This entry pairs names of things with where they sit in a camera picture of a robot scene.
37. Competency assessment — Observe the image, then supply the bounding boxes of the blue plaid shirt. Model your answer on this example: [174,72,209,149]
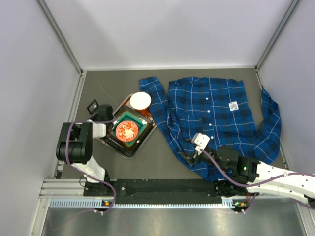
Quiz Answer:
[138,76,281,182]

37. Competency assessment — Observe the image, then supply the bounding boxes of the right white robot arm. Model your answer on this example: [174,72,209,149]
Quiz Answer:
[180,145,315,209]

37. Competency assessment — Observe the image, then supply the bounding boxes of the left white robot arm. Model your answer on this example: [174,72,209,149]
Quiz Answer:
[56,104,115,184]

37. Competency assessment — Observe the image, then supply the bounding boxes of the green square dish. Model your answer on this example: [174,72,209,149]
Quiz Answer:
[111,111,148,148]

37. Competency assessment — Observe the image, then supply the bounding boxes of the white shirt label tag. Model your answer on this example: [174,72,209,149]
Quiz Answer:
[228,101,239,112]

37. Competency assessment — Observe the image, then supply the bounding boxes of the metal tray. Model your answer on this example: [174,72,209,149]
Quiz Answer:
[98,92,157,159]

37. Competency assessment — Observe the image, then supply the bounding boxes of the red patterned round plate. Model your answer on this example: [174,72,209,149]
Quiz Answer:
[115,120,138,142]

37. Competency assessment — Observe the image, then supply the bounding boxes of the orange cup white lid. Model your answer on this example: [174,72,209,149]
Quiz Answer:
[129,92,151,116]

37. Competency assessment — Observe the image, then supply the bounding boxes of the small black open case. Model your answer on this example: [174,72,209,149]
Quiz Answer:
[87,99,99,115]

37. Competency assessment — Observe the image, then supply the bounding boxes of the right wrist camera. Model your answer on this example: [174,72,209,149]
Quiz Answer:
[191,133,210,150]

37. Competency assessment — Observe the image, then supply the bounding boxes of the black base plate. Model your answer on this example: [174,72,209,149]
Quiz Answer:
[83,178,247,199]

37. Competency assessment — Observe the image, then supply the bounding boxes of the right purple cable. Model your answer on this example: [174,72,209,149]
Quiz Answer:
[200,148,315,214]

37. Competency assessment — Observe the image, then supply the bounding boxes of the grey slotted cable duct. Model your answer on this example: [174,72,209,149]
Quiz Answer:
[49,199,235,209]

